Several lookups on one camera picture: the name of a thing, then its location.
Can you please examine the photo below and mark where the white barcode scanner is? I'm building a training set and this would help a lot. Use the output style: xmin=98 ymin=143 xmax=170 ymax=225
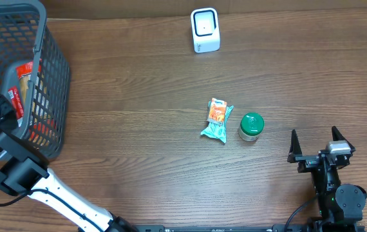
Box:
xmin=190 ymin=7 xmax=221 ymax=53

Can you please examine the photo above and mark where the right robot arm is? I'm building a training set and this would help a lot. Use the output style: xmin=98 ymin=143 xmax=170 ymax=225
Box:
xmin=283 ymin=126 xmax=367 ymax=231

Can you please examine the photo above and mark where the red snack package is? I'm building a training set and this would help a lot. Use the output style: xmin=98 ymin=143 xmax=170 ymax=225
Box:
xmin=8 ymin=61 xmax=55 ymax=146

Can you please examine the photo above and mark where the green lid jar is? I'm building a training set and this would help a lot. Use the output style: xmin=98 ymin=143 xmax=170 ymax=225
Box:
xmin=238 ymin=112 xmax=265 ymax=142

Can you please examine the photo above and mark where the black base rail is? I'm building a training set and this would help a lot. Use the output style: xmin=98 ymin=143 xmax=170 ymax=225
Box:
xmin=131 ymin=224 xmax=366 ymax=232

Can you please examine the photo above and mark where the teal tissue packet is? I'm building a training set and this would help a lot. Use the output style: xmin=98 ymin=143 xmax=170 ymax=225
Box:
xmin=200 ymin=106 xmax=234 ymax=144

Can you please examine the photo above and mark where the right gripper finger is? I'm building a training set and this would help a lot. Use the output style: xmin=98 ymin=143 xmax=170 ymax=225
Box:
xmin=332 ymin=126 xmax=355 ymax=151
xmin=287 ymin=130 xmax=303 ymax=163

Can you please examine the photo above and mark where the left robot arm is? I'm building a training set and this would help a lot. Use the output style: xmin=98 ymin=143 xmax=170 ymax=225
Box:
xmin=0 ymin=94 xmax=136 ymax=232

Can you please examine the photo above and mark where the grey plastic mesh basket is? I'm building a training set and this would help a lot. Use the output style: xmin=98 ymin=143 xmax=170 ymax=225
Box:
xmin=0 ymin=1 xmax=71 ymax=159

